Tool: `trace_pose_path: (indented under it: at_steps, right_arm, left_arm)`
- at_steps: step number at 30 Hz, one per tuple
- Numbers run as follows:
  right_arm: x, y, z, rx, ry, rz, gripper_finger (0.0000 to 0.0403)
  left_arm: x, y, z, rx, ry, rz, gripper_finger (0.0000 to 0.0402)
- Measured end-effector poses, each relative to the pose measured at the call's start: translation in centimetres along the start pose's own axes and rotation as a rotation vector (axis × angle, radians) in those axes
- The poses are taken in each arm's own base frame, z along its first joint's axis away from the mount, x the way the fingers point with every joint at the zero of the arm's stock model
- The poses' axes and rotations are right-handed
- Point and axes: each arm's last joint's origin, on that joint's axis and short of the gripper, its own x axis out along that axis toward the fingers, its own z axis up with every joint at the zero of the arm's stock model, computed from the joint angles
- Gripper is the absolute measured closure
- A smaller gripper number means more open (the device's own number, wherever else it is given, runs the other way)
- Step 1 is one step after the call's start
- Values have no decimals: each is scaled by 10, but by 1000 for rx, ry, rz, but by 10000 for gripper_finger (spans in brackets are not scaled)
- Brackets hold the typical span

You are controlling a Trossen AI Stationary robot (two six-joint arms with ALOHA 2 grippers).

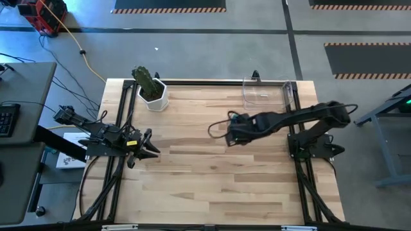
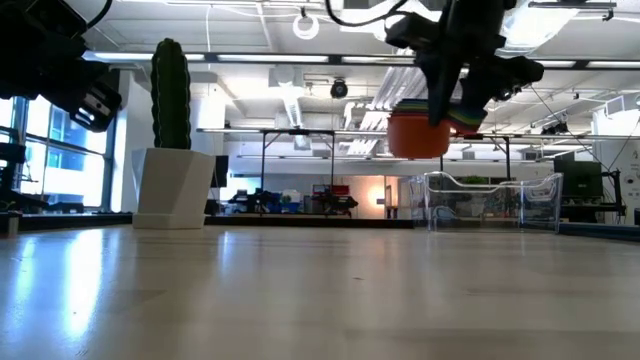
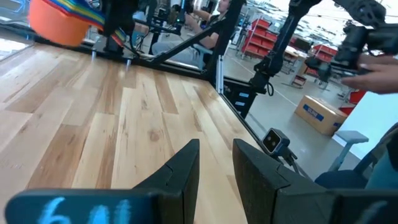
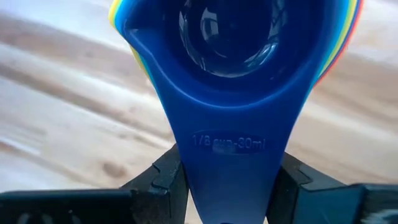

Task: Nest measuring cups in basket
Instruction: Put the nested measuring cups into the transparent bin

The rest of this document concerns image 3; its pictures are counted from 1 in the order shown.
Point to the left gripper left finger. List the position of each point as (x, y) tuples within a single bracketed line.
[(180, 186)]

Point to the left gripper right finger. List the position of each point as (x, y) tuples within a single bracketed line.
[(258, 186)]

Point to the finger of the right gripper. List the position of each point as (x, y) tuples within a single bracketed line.
[(119, 17)]

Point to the orange measuring cup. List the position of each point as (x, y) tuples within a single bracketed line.
[(56, 26)]

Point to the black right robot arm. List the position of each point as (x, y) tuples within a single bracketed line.
[(113, 46)]

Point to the person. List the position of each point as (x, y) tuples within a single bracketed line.
[(384, 168), (211, 39)]

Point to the cardboard box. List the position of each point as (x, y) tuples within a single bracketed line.
[(320, 115)]

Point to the grey stool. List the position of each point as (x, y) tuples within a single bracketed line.
[(351, 138)]

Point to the red bin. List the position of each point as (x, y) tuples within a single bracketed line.
[(356, 98)]

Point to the red shelf rack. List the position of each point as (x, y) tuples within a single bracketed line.
[(261, 39)]

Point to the person's hand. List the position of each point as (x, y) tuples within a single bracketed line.
[(376, 76)]

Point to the small grey table-level camera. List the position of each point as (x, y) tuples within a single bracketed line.
[(273, 142)]

